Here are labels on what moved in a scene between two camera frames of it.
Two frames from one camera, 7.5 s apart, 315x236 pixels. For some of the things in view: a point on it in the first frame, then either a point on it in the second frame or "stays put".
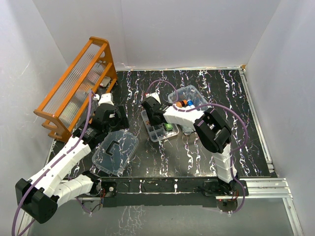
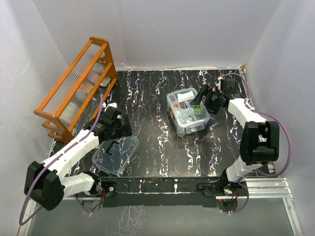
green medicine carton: (169, 126) -> (197, 109)
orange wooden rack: (87, 80) stays put
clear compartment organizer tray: (157, 132) -> (179, 103)
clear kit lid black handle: (114, 153) stays put
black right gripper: (153, 122) -> (204, 90)
